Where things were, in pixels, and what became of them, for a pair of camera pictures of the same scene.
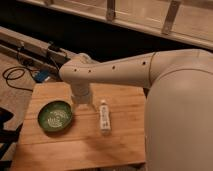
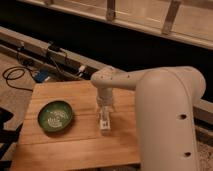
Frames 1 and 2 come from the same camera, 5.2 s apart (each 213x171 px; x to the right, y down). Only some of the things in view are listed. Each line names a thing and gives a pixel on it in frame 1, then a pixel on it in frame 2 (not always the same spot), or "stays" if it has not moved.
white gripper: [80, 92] -> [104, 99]
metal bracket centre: [110, 15] stays
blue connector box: [41, 76] stays
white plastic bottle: [104, 112] stays
